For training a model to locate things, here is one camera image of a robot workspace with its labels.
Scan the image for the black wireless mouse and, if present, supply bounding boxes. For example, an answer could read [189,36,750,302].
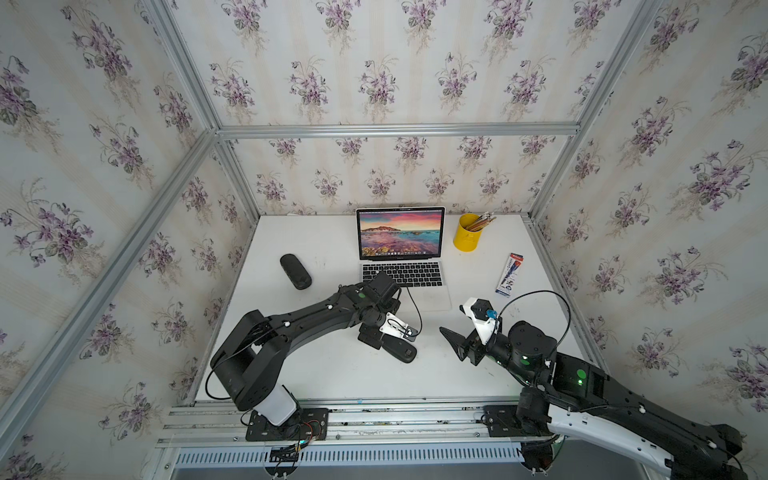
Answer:
[382,335,418,364]

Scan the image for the red blue pen box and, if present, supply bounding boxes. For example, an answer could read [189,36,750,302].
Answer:
[495,253,524,297]

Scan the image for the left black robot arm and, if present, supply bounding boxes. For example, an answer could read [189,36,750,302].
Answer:
[210,272,417,429]

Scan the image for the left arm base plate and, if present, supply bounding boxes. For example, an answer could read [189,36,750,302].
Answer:
[245,408,330,442]

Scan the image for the silver open laptop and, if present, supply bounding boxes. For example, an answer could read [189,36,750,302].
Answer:
[356,206,452,313]

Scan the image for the aluminium cage frame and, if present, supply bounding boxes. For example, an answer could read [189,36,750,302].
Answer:
[1,1,661,455]

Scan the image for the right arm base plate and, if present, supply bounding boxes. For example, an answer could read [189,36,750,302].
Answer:
[480,404,552,438]

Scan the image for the yellow pen cup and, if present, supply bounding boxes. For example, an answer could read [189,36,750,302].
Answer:
[453,213,481,252]

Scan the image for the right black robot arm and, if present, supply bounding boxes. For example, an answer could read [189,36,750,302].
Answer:
[440,321,748,479]

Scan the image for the aluminium mounting rails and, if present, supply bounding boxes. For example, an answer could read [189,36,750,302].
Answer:
[155,395,658,448]

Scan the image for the white vent grille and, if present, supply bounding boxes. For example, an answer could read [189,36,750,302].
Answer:
[173,442,523,469]

